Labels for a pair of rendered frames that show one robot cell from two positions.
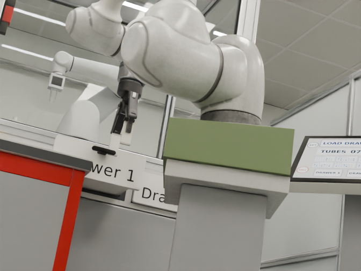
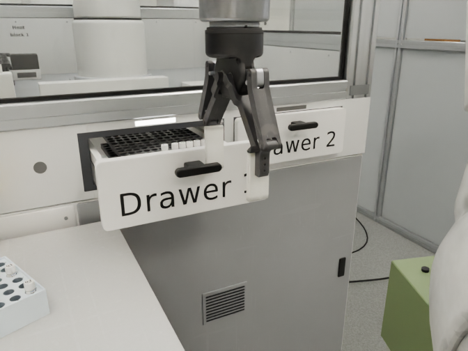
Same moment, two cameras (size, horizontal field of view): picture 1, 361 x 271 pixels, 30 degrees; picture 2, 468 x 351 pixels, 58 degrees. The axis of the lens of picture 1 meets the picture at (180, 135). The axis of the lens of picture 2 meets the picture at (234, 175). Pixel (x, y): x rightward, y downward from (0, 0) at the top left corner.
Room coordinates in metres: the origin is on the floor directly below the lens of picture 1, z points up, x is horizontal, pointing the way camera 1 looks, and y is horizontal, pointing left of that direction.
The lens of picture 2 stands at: (1.33, 0.26, 1.11)
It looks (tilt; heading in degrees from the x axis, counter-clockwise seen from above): 20 degrees down; 352
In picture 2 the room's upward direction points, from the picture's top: straight up
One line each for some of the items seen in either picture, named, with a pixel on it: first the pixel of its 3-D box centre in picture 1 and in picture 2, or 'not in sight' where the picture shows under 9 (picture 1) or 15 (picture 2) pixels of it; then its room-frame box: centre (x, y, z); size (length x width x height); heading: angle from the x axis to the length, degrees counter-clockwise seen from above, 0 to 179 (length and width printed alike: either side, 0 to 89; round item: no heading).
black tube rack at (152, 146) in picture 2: not in sight; (154, 152); (2.16, 0.30, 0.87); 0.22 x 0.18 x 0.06; 18
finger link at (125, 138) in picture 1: (127, 133); (258, 174); (1.82, 0.15, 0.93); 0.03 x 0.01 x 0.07; 108
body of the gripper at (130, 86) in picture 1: (128, 98); (234, 63); (1.89, 0.17, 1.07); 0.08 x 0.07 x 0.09; 18
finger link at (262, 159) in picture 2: (130, 123); (265, 158); (1.81, 0.15, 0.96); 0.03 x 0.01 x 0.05; 18
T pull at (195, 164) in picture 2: (102, 151); (196, 167); (1.95, 0.23, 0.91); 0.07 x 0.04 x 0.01; 108
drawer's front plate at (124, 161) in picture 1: (98, 163); (190, 181); (1.97, 0.23, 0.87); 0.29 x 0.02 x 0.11; 108
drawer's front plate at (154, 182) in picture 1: (174, 195); (292, 136); (2.23, -0.01, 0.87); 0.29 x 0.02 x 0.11; 108
